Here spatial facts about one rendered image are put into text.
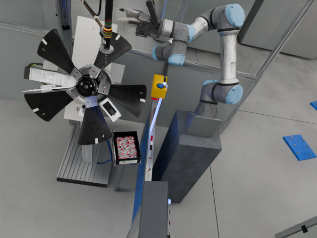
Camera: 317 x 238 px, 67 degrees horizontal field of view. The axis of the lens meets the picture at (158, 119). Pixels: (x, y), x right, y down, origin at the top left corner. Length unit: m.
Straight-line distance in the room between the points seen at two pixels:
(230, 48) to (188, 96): 1.14
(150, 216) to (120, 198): 1.35
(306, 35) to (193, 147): 4.11
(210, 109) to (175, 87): 0.92
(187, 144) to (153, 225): 0.68
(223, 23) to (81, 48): 0.92
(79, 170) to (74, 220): 0.44
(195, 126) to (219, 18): 0.64
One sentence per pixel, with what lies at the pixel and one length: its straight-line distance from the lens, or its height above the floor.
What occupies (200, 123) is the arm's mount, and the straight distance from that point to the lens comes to 1.52.
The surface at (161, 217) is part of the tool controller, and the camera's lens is 1.04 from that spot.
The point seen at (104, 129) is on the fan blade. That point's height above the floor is 0.97.
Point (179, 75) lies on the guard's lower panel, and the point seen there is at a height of 0.84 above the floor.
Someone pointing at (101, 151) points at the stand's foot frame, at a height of 0.08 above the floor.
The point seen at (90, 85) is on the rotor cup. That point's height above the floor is 1.23.
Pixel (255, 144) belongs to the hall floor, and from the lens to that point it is 3.29.
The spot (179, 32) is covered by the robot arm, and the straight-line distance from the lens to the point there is 1.17.
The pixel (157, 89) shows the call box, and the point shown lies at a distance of 1.72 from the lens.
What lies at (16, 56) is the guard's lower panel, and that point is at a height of 0.68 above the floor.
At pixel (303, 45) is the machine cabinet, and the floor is 0.28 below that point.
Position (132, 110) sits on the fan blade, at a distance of 1.44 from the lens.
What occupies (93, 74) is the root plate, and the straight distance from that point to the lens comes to 1.48.
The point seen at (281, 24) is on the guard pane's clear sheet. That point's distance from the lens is 2.16.
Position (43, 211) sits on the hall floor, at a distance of 2.38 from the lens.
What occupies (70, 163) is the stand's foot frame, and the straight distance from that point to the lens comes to 2.44.
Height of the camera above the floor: 2.22
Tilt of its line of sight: 49 degrees down
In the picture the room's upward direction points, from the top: 19 degrees clockwise
